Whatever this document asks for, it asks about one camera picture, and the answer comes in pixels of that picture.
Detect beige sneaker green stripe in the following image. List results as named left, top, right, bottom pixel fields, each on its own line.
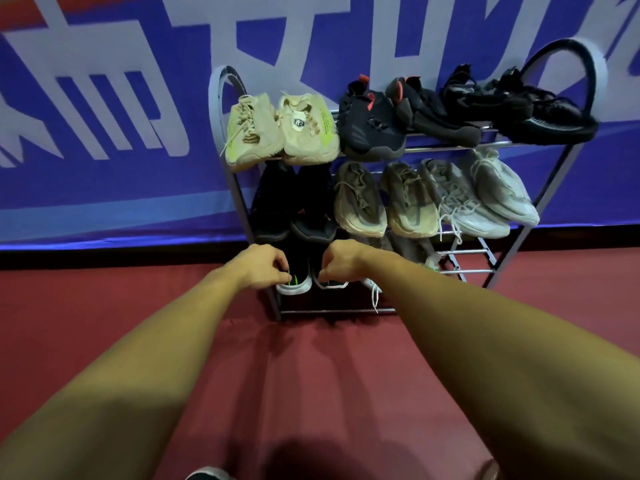
left=276, top=92, right=342, bottom=167

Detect blue printed wall banner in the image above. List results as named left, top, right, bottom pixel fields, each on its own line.
left=0, top=0, right=640, bottom=251

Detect grey metal shoe rack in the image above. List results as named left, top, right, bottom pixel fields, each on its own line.
left=208, top=38, right=609, bottom=321

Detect black white worn shoe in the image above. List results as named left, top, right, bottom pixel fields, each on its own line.
left=185, top=466, right=231, bottom=480

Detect person's left hand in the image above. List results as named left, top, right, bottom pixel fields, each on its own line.
left=222, top=243, right=293, bottom=291

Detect black green sneaker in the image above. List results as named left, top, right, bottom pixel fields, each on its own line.
left=275, top=238, right=313, bottom=297
left=309, top=242, right=350, bottom=291

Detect grey white sneaker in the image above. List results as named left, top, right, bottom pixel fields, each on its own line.
left=419, top=158, right=512, bottom=245
left=459, top=147, right=541, bottom=228

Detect tan chunky sneaker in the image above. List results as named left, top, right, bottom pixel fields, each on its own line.
left=333, top=160, right=389, bottom=239
left=381, top=160, right=441, bottom=239

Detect white knit sneaker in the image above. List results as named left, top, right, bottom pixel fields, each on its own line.
left=357, top=234, right=397, bottom=315
left=389, top=232, right=443, bottom=273

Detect beige knit sneaker plain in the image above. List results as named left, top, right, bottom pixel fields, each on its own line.
left=219, top=92, right=286, bottom=174

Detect black shoe orange marks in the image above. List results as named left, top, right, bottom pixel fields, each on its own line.
left=249, top=162, right=297, bottom=244

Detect person's right hand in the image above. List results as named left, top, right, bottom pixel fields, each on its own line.
left=317, top=238, right=376, bottom=285

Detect black strap sneaker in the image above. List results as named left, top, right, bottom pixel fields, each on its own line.
left=439, top=63, right=533, bottom=123

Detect plain black shoe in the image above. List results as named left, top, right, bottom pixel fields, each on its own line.
left=492, top=67, right=600, bottom=147

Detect person's right forearm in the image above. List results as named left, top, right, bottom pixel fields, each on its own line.
left=362, top=249, right=640, bottom=480

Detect person's left forearm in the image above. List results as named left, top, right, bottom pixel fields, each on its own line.
left=0, top=267, right=241, bottom=480

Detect black orange sneaker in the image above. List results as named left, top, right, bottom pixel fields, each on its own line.
left=291, top=162, right=339, bottom=244

